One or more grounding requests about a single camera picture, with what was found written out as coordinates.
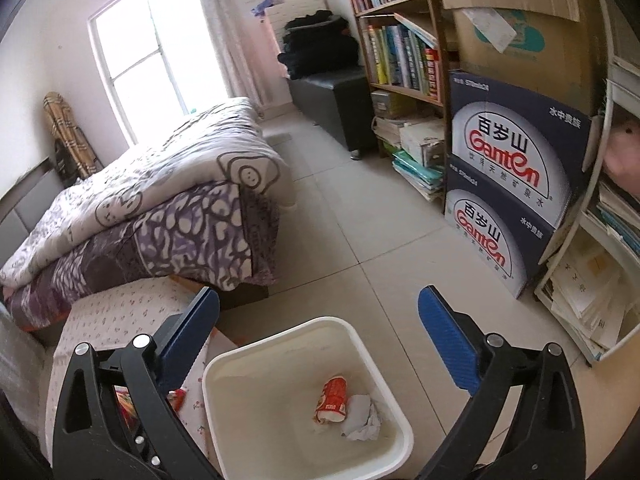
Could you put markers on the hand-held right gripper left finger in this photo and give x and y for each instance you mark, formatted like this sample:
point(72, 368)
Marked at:
point(197, 312)

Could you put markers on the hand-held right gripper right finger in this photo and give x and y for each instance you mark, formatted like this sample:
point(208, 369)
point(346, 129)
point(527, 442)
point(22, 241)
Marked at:
point(445, 340)

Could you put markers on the white plastic trash bin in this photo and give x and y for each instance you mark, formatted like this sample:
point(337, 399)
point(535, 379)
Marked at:
point(280, 350)

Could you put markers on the colourful snack packet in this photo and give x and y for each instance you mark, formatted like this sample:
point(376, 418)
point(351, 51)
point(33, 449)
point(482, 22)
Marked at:
point(127, 407)

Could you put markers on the dark bed base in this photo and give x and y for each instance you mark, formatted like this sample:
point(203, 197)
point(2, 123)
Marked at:
point(242, 296)

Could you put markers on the purple patterned blanket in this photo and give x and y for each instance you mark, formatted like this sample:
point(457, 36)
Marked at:
point(165, 230)

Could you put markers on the dark blue water carton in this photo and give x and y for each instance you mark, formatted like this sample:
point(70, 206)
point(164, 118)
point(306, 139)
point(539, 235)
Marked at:
point(490, 240)
point(510, 135)

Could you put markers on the crumpled white tissue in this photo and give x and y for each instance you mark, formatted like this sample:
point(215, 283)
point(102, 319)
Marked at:
point(360, 415)

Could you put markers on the red snack wrapper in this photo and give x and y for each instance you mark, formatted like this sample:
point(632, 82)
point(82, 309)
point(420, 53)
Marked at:
point(332, 395)

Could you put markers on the stack of white papers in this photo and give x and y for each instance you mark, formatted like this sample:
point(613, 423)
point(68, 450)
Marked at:
point(590, 285)

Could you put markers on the stack of teal booklets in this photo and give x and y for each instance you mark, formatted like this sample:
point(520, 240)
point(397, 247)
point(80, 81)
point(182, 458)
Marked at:
point(417, 175)

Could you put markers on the worn white box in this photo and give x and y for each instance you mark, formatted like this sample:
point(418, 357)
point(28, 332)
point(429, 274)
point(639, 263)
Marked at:
point(422, 142)

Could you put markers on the grey padded headboard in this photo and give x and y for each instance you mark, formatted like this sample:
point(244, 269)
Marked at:
point(25, 200)

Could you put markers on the stack of shelf books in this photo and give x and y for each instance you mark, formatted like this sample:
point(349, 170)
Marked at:
point(617, 215)

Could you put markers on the plaid rolled mat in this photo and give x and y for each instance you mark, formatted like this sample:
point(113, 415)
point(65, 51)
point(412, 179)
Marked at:
point(70, 135)

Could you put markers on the grey box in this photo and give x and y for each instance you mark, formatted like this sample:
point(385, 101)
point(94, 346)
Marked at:
point(390, 102)

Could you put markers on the white curved shelf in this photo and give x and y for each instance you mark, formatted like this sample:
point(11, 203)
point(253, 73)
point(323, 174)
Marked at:
point(598, 150)

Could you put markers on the black storage ottoman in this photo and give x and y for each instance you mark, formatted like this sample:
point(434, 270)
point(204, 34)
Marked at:
point(340, 105)

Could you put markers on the pink soft object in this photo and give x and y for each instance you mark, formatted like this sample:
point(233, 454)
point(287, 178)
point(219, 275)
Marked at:
point(622, 155)

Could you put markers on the window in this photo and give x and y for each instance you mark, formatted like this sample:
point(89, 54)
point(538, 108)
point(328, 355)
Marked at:
point(145, 60)

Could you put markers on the white curtain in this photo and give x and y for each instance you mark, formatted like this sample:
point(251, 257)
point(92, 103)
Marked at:
point(225, 35)

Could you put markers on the pile of black clothes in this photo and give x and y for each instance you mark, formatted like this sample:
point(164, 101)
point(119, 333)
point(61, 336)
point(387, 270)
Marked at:
point(315, 50)

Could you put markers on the brown cardboard box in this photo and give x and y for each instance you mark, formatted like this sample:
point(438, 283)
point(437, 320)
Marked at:
point(550, 60)

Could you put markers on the stack of white boxes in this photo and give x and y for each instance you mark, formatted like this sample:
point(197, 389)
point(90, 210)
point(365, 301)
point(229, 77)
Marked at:
point(295, 2)

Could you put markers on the wooden bookshelf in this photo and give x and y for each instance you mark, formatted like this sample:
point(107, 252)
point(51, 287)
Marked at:
point(400, 4)

